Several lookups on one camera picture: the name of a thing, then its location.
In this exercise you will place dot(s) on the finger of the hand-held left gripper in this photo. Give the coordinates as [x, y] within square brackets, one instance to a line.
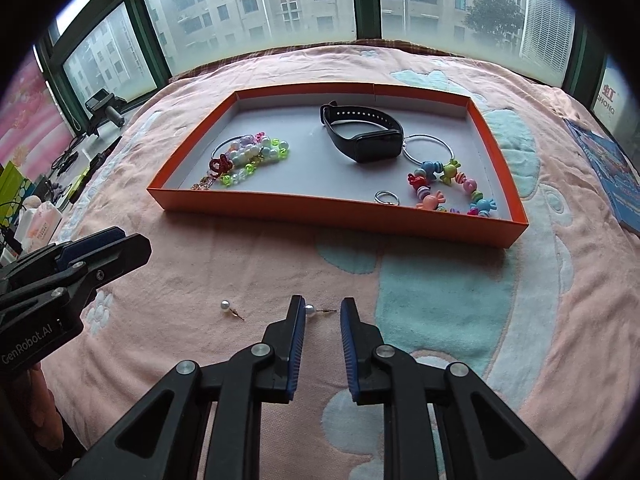
[107, 236]
[130, 252]

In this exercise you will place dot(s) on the pearl and colourful bead strand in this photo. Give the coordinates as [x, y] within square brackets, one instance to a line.
[270, 152]

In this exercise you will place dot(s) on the blue illustrated book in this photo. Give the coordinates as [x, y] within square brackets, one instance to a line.
[610, 170]

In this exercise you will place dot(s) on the orange shallow cardboard tray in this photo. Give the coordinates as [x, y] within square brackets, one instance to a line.
[300, 170]

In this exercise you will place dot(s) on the green patterned box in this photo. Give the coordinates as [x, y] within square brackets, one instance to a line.
[12, 185]

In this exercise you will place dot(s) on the black smart band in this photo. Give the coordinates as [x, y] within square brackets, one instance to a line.
[372, 145]

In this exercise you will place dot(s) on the grey apartment building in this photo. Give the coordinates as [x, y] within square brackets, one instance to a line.
[250, 0]

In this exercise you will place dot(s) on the green window frame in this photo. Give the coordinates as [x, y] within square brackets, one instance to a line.
[365, 0]

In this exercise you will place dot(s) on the thin metal hoop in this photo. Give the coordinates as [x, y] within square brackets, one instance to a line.
[425, 135]
[225, 142]

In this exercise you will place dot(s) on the person's left hand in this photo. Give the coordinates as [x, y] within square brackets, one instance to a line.
[47, 400]

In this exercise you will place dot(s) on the black camera on grip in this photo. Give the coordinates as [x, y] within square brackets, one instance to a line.
[102, 105]

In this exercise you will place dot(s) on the white louvred shutter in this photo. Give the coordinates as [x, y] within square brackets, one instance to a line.
[547, 25]

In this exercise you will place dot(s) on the white tissue packet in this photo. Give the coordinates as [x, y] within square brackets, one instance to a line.
[42, 225]

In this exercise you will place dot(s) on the white pearl stud earring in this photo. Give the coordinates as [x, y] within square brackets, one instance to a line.
[225, 305]
[310, 311]

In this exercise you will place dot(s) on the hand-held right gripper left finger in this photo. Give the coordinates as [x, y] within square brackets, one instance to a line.
[297, 350]

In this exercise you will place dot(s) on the pink wall poster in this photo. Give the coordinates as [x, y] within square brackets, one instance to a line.
[25, 110]

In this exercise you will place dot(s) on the green tree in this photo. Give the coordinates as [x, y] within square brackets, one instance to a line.
[492, 15]

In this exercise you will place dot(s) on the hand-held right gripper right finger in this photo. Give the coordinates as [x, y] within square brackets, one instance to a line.
[347, 350]

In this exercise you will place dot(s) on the small red charm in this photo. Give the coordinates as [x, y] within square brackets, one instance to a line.
[219, 165]

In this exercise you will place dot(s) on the white sign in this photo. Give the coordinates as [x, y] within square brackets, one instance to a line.
[607, 92]

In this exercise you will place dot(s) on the black and green tool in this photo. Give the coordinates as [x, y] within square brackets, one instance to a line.
[87, 170]

